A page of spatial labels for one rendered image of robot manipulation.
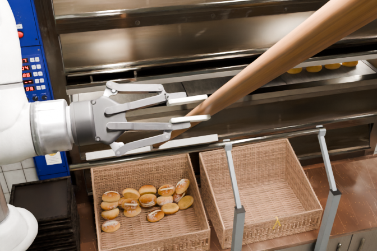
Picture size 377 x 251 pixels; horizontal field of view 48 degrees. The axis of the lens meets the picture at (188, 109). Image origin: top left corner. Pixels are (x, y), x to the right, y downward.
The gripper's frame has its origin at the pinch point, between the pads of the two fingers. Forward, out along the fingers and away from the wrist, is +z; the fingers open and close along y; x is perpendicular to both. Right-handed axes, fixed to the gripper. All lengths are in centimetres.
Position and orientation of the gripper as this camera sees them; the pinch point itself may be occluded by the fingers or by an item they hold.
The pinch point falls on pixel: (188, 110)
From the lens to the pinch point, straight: 74.7
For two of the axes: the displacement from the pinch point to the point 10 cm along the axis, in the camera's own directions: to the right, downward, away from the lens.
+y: 1.5, 9.8, -1.2
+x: 1.7, -1.5, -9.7
